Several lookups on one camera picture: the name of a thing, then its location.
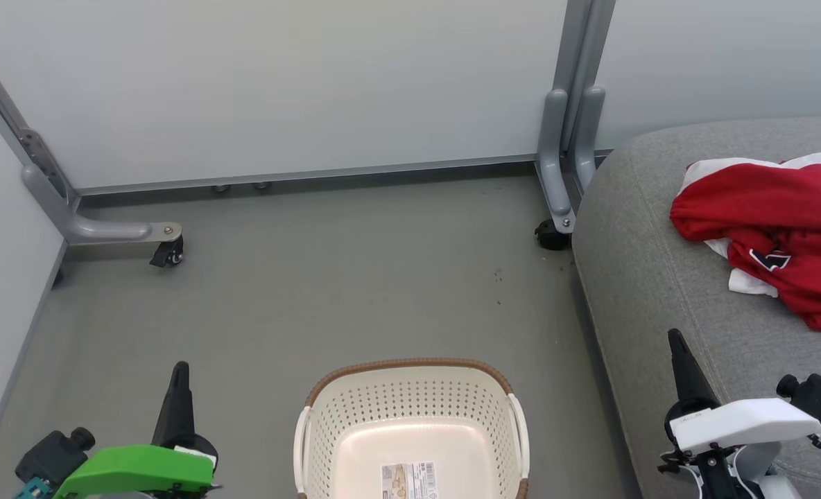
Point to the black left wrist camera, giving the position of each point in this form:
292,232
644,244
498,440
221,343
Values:
53,454

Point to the cream perforated laundry basket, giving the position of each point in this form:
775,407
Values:
410,416

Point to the red and white garment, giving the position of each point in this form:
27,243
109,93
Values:
792,208

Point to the wide white partition panel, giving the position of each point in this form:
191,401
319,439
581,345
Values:
279,90

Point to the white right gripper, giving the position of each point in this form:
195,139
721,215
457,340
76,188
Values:
743,421

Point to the white side partition panel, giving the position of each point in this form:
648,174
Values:
1,242

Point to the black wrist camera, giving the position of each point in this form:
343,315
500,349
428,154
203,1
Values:
819,398
53,454

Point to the printed paper label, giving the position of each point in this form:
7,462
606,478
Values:
409,482

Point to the grey fabric sofa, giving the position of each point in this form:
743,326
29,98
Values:
660,277

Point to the black caster wheel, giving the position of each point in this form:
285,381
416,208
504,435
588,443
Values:
550,237
168,254

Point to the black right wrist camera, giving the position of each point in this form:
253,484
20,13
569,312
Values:
819,398

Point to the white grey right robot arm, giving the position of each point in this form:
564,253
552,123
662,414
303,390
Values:
754,468

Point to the white partition panel behind sofa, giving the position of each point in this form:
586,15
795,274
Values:
729,62

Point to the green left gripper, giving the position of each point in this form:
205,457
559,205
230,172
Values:
133,468

